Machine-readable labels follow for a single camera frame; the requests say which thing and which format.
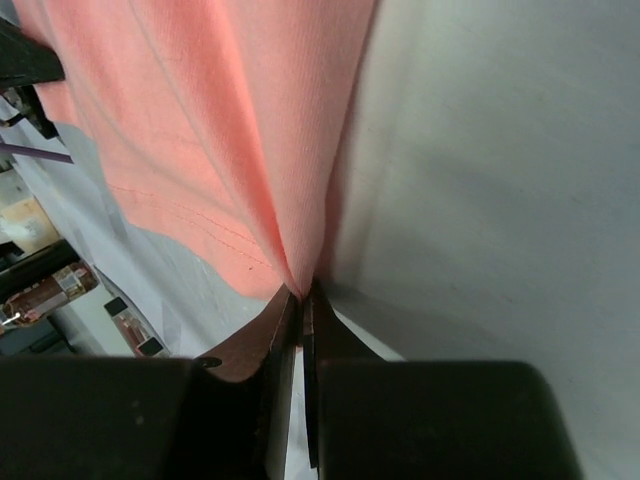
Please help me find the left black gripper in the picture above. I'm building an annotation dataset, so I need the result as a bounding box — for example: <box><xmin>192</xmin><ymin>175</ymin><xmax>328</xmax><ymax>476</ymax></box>
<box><xmin>1</xmin><ymin>19</ymin><xmax>65</xmax><ymax>138</ymax></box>

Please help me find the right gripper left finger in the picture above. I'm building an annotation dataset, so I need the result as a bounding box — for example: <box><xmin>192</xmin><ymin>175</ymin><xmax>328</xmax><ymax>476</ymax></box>
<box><xmin>196</xmin><ymin>287</ymin><xmax>299</xmax><ymax>479</ymax></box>

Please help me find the white paper sheets front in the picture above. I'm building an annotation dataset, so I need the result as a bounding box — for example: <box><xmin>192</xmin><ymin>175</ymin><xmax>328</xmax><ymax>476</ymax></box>
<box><xmin>1</xmin><ymin>123</ymin><xmax>258</xmax><ymax>357</ymax></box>

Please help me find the salmon pink t shirt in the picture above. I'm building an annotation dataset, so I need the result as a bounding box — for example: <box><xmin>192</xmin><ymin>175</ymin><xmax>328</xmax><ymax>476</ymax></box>
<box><xmin>15</xmin><ymin>1</ymin><xmax>374</xmax><ymax>298</ymax></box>

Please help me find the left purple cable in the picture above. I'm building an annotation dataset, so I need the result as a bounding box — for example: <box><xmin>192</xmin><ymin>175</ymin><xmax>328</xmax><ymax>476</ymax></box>
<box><xmin>0</xmin><ymin>142</ymin><xmax>74</xmax><ymax>165</ymax></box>

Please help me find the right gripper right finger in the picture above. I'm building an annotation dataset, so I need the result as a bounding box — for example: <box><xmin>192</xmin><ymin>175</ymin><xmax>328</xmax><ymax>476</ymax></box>
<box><xmin>302</xmin><ymin>279</ymin><xmax>380</xmax><ymax>469</ymax></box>

